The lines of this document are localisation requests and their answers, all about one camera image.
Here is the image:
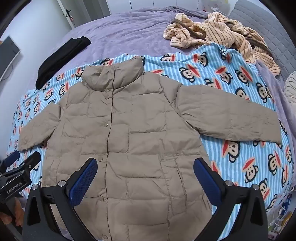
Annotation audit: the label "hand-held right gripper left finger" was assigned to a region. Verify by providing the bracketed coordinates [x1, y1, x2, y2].
[22, 158, 99, 241]

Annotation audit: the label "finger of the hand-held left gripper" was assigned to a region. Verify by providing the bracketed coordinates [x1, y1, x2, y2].
[0, 151, 21, 173]
[6, 152, 42, 179]

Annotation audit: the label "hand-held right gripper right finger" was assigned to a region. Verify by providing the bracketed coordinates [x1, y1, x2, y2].
[193, 158, 274, 241]

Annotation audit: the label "beige puffer jacket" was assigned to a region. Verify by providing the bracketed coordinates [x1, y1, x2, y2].
[18, 55, 282, 241]

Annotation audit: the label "person's left hand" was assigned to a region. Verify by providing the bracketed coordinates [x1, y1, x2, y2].
[0, 197, 25, 232]

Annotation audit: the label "pile of small boxes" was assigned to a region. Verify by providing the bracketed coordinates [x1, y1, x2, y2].
[266, 204, 294, 234]

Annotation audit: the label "folded black pants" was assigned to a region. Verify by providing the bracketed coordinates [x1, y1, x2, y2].
[35, 36, 91, 90]

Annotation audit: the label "blue striped monkey print blanket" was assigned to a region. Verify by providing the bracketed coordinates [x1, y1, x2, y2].
[6, 43, 294, 223]

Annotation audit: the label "beige plush pillow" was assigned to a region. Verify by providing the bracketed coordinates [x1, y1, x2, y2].
[284, 71, 296, 109]

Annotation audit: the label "beige striped fleece garment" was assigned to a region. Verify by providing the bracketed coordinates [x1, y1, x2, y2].
[163, 12, 281, 77]

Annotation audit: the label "white door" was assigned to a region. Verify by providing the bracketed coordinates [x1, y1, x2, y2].
[57, 0, 77, 29]

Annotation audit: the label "purple bed cover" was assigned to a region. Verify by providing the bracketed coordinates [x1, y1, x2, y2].
[0, 6, 292, 144]

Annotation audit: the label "grey quilted headboard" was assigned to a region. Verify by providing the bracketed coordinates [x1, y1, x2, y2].
[228, 0, 296, 81]

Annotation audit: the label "white wardrobe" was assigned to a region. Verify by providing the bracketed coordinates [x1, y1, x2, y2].
[74, 0, 208, 14]

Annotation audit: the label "monitor cable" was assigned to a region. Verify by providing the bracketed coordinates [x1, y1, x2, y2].
[1, 61, 14, 80]

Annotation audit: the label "white framed wall monitor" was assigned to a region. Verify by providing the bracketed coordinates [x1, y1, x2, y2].
[0, 35, 22, 80]

